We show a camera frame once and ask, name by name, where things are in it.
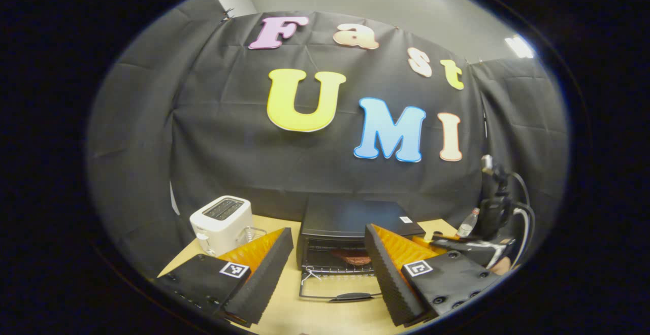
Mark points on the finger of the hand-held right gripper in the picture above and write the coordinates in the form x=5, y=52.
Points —
x=457, y=246

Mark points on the black electric oven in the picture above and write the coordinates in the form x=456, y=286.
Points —
x=350, y=218

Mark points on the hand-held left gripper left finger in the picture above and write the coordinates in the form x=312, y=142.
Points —
x=264, y=279

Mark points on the clear bottle with red label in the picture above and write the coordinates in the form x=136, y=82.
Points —
x=467, y=226

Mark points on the small ceiling light panel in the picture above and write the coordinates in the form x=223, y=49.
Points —
x=519, y=46

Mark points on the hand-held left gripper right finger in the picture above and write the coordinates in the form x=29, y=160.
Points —
x=388, y=279

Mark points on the white toaster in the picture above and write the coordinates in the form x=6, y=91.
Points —
x=221, y=223

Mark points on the black backdrop cloth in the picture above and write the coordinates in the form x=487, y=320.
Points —
x=228, y=162

